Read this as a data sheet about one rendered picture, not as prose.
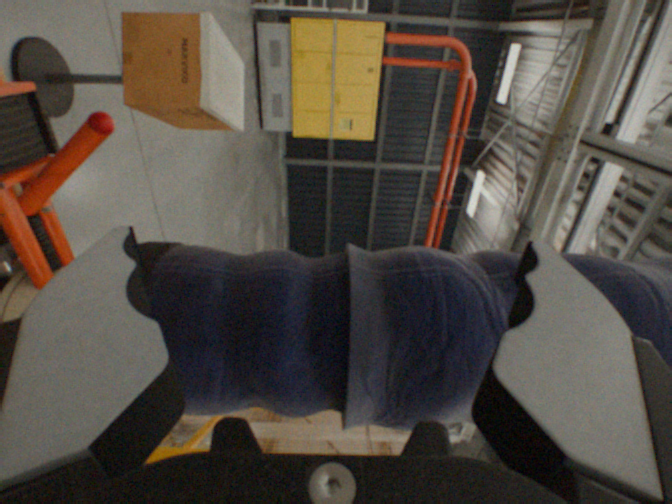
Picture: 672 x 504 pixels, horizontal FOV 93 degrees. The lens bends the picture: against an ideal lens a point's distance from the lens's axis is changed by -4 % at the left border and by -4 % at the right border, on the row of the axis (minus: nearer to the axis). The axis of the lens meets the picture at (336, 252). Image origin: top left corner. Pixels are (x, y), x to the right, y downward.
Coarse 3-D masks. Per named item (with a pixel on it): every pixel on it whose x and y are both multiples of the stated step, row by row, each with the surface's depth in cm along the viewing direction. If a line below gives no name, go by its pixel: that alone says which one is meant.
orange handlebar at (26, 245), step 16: (0, 80) 31; (32, 176) 35; (0, 192) 32; (0, 208) 32; (16, 208) 33; (48, 208) 37; (16, 224) 34; (48, 224) 38; (16, 240) 34; (32, 240) 35; (64, 240) 40; (32, 256) 36; (64, 256) 41; (32, 272) 36; (48, 272) 38
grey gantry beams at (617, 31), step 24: (624, 0) 169; (624, 24) 178; (600, 48) 186; (624, 48) 181; (600, 72) 186; (600, 96) 197; (576, 120) 205; (600, 120) 199; (576, 144) 207; (576, 168) 219; (552, 192) 227; (552, 216) 237; (528, 240) 254; (552, 240) 242
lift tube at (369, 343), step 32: (352, 256) 39; (384, 256) 42; (416, 256) 41; (448, 256) 41; (480, 256) 43; (512, 256) 41; (576, 256) 43; (352, 288) 36; (384, 288) 37; (416, 288) 37; (448, 288) 36; (480, 288) 37; (512, 288) 38; (608, 288) 38; (640, 288) 37; (352, 320) 34; (384, 320) 36; (416, 320) 35; (448, 320) 35; (480, 320) 35; (640, 320) 36; (352, 352) 34; (384, 352) 35; (416, 352) 35; (448, 352) 34; (480, 352) 34; (352, 384) 34; (384, 384) 35; (416, 384) 35; (448, 384) 34; (352, 416) 36; (384, 416) 37; (416, 416) 36; (448, 416) 36
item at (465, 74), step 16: (464, 48) 661; (384, 64) 710; (400, 64) 707; (416, 64) 705; (432, 64) 705; (448, 64) 704; (464, 64) 678; (464, 80) 693; (464, 112) 763; (464, 128) 777; (448, 144) 768; (448, 160) 788; (448, 192) 867; (432, 208) 863; (432, 224) 882
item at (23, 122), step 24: (0, 96) 29; (24, 96) 33; (0, 120) 30; (24, 120) 33; (48, 120) 35; (0, 144) 31; (24, 144) 33; (48, 144) 36; (0, 168) 31; (24, 168) 33
